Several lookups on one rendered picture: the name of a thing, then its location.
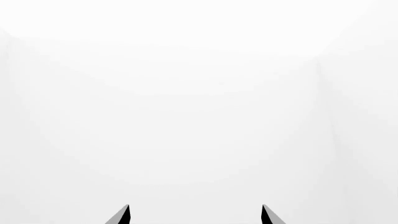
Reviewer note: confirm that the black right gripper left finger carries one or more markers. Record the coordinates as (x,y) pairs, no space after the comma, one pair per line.
(122,217)

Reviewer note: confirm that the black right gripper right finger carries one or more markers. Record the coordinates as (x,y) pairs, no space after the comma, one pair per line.
(270,217)

